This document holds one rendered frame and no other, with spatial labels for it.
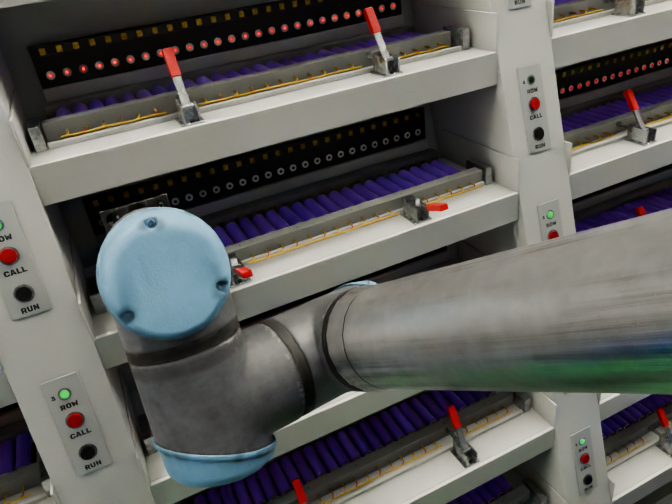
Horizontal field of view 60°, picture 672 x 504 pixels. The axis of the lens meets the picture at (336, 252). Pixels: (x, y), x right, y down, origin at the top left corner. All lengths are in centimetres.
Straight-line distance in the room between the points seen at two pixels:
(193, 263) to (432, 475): 65
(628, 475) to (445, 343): 94
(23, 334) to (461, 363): 50
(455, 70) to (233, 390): 54
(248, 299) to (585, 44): 62
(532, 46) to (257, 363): 62
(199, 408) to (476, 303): 22
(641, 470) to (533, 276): 100
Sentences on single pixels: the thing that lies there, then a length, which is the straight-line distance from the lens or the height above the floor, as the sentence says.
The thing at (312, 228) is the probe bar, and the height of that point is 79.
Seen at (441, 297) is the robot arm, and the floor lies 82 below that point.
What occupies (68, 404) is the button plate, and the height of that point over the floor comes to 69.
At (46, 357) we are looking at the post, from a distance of 73.
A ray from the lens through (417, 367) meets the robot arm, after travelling 40.
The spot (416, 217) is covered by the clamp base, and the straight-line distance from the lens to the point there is 81.
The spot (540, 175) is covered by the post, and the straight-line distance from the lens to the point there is 92.
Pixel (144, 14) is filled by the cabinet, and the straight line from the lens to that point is 91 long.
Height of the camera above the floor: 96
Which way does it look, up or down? 15 degrees down
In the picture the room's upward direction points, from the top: 14 degrees counter-clockwise
